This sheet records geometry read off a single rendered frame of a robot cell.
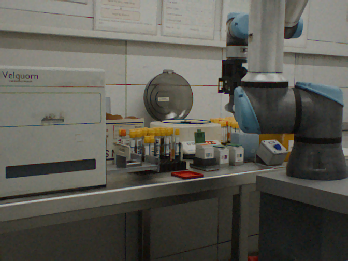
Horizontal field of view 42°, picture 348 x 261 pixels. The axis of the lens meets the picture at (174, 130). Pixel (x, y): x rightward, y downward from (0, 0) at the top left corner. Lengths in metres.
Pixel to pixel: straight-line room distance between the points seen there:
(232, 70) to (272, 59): 0.44
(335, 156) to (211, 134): 0.66
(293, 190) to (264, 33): 0.37
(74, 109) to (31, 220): 0.28
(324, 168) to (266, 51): 0.31
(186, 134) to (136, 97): 0.37
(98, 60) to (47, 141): 0.81
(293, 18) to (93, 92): 0.63
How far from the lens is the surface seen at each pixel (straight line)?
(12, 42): 1.76
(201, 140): 1.47
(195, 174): 1.35
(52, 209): 1.11
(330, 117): 1.16
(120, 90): 1.91
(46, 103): 1.11
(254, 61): 1.13
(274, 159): 1.53
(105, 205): 1.16
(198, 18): 2.14
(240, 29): 1.44
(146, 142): 1.34
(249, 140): 1.62
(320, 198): 1.06
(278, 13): 1.13
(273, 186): 1.15
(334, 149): 1.17
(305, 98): 1.14
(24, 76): 1.09
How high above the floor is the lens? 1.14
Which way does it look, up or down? 6 degrees down
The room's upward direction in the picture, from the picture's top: 1 degrees clockwise
